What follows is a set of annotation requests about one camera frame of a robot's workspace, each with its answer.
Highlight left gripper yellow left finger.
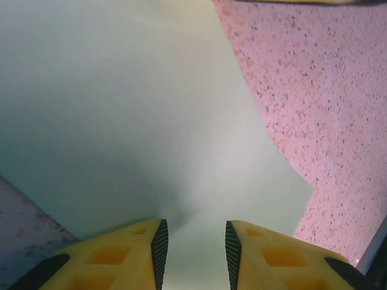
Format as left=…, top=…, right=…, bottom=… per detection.
left=7, top=217, right=169, bottom=290

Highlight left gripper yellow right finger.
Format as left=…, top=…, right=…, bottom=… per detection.
left=225, top=219, right=380, bottom=290

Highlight light green paper sheet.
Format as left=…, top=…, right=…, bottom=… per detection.
left=0, top=0, right=316, bottom=290

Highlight long aluminium mounting rail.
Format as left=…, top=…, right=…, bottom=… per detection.
left=356, top=213, right=387, bottom=276

